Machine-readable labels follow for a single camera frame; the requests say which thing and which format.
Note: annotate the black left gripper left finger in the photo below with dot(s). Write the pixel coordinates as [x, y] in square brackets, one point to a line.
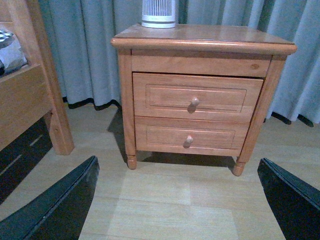
[59, 213]

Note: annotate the wooden nightstand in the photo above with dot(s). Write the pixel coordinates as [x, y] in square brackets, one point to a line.
[200, 50]

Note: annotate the white cylindrical air purifier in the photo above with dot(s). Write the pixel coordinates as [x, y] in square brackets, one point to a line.
[160, 14]

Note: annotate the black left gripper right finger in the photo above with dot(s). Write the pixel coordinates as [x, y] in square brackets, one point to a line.
[294, 203]

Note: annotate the grey curtain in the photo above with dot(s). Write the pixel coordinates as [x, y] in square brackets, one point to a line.
[80, 31]

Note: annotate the wooden drawer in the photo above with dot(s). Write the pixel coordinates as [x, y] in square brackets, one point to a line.
[183, 136]
[195, 97]

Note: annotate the grey mattress sheet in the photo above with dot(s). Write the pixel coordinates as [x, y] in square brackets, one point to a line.
[11, 56]

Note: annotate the wooden bed frame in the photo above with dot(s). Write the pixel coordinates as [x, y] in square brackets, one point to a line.
[32, 92]

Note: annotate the checkered blanket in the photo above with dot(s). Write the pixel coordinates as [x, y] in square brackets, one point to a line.
[6, 38]

